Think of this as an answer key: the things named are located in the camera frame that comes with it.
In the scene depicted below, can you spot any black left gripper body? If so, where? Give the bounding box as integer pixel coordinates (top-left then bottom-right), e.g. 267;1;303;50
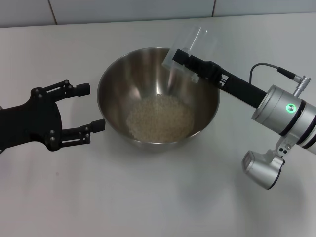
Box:
0;87;64;152

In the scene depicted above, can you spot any white uncooked rice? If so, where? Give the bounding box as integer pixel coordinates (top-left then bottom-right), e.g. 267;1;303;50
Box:
125;94;195;144

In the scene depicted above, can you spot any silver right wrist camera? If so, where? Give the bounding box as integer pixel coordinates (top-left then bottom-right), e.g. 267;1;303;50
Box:
241;138;297;191

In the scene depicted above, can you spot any large stainless steel bowl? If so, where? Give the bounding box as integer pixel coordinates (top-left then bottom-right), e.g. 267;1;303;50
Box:
96;47;221;154

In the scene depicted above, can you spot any clear plastic measuring cup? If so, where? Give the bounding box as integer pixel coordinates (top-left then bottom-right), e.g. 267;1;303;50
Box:
162;24;217;83

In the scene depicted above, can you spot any right arm cable with plug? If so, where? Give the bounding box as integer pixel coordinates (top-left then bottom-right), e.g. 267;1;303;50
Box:
249;62;313;97

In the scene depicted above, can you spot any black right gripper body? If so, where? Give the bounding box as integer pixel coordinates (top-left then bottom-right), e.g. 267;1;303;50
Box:
220;73;269;110

